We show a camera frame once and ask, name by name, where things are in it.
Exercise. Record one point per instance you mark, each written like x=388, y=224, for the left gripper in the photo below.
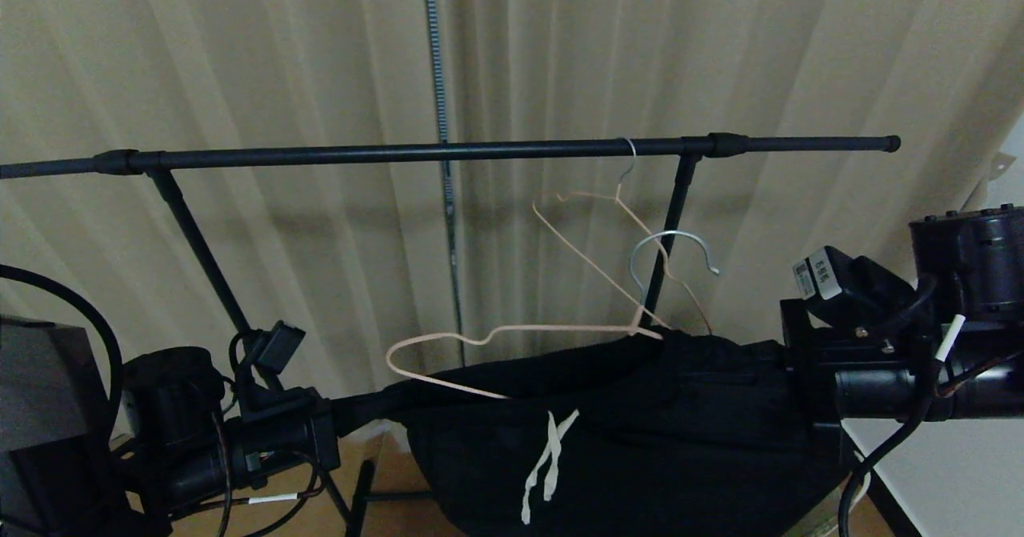
x=272, y=441

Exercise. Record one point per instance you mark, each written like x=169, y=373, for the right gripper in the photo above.
x=812, y=377

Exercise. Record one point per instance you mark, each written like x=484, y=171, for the black shorts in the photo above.
x=680, y=425

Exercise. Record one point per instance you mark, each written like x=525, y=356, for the pink clothes hanger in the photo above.
x=672, y=234
x=618, y=191

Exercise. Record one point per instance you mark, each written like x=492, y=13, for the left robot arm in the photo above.
x=48, y=377

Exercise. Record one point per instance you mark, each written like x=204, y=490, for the white laundry basket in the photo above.
x=818, y=525

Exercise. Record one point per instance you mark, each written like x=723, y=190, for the black clothes rack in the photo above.
x=400, y=153

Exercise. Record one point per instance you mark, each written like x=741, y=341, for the beige curtain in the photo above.
x=200, y=57

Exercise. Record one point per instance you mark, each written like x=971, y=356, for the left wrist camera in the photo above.
x=280, y=346

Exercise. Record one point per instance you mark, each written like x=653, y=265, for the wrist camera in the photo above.
x=856, y=285
x=280, y=346

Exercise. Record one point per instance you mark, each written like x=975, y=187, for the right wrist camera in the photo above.
x=856, y=285

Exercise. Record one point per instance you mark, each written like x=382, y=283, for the pale wall hook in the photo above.
x=1002, y=166

